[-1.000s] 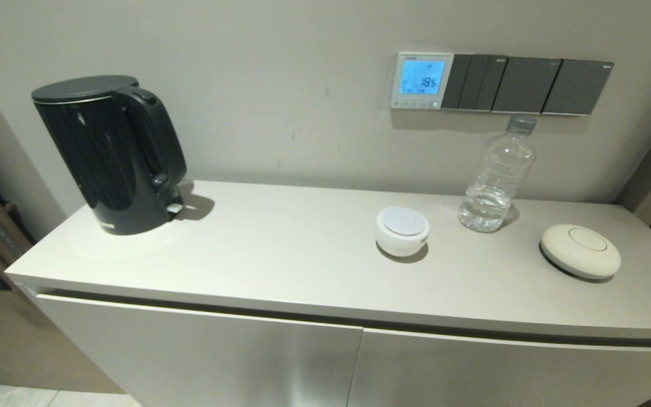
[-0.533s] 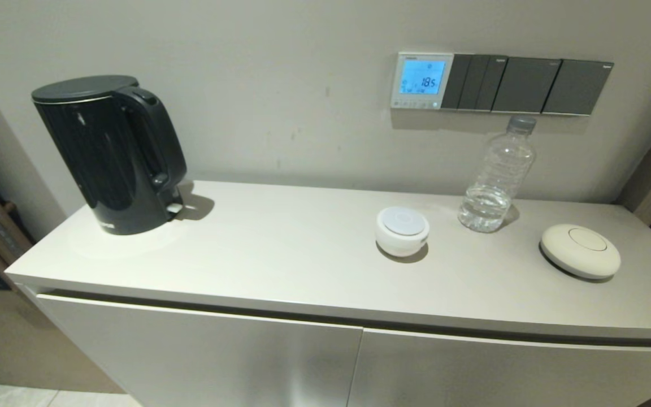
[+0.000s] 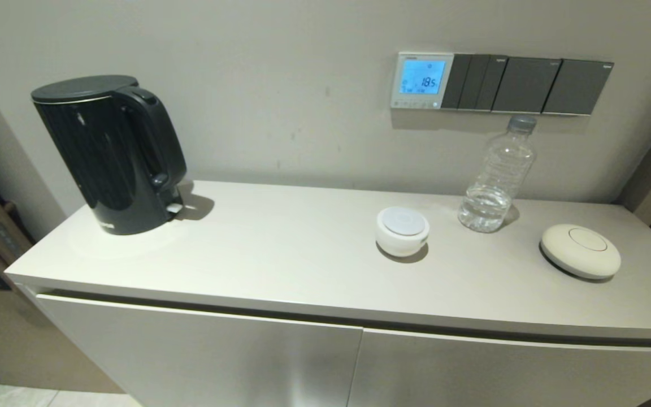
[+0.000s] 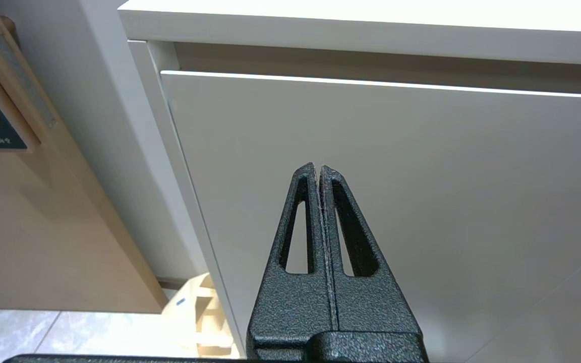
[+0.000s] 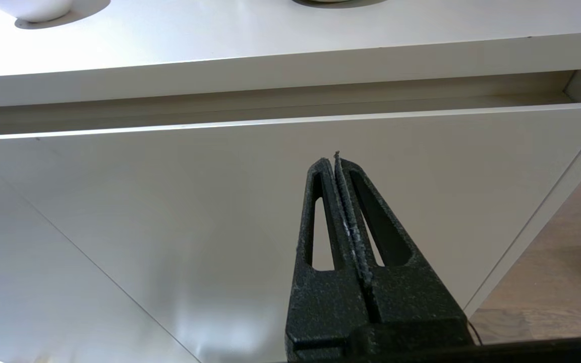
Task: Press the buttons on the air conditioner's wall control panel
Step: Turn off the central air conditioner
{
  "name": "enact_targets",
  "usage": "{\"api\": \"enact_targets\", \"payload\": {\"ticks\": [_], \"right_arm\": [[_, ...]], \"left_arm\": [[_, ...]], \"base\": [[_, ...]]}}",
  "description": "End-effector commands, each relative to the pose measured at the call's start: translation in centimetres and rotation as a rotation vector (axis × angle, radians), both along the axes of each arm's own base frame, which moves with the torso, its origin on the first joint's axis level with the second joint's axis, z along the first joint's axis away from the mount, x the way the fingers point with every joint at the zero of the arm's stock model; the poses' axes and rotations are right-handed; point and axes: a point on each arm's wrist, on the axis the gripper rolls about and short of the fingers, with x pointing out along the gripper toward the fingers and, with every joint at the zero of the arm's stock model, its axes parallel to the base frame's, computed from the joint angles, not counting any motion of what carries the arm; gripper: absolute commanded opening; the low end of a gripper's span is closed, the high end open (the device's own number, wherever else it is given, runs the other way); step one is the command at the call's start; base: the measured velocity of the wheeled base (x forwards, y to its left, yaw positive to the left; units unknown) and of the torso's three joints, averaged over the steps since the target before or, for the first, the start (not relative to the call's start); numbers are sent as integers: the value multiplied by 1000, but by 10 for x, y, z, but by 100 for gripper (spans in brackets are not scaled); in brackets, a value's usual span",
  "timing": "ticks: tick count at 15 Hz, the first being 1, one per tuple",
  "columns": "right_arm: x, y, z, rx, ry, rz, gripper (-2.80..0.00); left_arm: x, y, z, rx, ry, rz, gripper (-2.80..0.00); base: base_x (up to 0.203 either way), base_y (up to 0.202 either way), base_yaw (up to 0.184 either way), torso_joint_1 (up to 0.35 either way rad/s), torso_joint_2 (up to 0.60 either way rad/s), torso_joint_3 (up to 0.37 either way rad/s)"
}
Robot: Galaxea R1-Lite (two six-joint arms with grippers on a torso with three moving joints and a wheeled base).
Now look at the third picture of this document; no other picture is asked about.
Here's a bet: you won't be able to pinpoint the white wall thermostat panel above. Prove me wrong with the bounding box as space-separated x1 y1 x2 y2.
390 52 455 110

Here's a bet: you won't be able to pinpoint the small white round speaker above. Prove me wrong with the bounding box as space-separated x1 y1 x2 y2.
375 206 431 258

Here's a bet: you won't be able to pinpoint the white sideboard cabinet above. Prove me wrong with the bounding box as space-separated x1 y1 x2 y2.
5 180 651 407

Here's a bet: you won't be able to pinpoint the clear plastic water bottle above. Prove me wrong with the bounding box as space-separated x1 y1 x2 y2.
458 114 537 233

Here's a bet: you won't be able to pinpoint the white cabinet door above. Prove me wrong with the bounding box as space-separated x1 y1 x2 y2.
348 328 651 407
37 294 364 407

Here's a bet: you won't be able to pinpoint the black electric kettle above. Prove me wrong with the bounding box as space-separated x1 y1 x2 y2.
31 75 188 236

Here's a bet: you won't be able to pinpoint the cream round disc device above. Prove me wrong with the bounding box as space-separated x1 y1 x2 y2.
540 224 622 280

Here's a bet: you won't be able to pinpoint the light brown wooden door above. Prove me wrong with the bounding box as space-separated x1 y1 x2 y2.
0 158 123 393

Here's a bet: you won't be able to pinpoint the grey triple rocker wall switch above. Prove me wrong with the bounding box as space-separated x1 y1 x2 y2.
441 54 509 111

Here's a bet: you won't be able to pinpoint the grey single wall switch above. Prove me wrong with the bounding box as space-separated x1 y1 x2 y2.
542 59 614 116
492 57 562 114

